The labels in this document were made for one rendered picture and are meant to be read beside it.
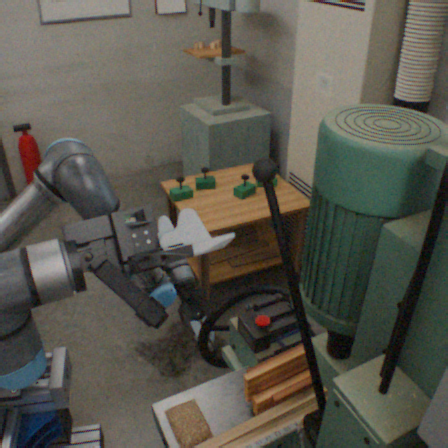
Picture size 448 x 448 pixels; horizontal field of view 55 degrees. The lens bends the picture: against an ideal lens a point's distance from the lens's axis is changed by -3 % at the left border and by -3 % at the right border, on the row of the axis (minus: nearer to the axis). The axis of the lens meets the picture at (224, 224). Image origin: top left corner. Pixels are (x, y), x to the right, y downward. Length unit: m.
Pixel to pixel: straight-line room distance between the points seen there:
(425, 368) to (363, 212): 0.20
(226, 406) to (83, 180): 0.57
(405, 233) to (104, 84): 3.19
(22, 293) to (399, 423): 0.43
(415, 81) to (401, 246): 1.52
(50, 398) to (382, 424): 0.93
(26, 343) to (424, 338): 0.47
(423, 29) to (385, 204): 1.47
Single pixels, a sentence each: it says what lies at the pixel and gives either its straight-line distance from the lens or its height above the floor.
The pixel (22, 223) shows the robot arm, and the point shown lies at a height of 1.13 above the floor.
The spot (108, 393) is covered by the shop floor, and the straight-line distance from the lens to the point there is 2.16.
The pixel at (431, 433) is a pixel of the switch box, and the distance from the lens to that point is 0.46.
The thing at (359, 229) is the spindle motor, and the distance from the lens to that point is 0.60.
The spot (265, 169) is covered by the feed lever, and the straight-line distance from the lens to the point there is 0.60.
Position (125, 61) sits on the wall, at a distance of 3.58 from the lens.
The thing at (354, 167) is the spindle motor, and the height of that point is 1.47.
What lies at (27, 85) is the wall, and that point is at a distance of 3.50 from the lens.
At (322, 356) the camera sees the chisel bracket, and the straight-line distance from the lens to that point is 0.85.
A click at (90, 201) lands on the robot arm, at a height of 1.21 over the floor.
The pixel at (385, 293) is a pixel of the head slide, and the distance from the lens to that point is 0.59.
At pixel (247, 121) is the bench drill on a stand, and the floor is 0.68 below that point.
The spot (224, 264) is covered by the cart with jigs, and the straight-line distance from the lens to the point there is 2.45.
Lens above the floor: 1.71
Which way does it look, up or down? 33 degrees down
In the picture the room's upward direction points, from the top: straight up
